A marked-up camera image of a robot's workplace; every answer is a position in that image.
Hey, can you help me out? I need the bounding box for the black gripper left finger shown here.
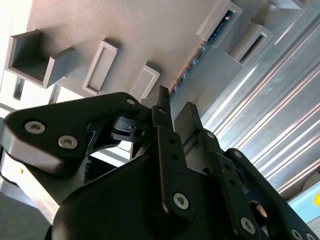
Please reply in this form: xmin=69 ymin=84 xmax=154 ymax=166
xmin=1 ymin=85 xmax=199 ymax=224

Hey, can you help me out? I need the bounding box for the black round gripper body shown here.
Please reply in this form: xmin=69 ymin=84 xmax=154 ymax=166
xmin=0 ymin=152 xmax=238 ymax=240

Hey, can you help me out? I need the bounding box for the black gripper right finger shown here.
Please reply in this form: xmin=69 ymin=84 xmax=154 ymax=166
xmin=174 ymin=101 xmax=320 ymax=240

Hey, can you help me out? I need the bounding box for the blue RAM stick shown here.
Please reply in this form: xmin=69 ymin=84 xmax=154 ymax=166
xmin=169 ymin=8 xmax=238 ymax=101

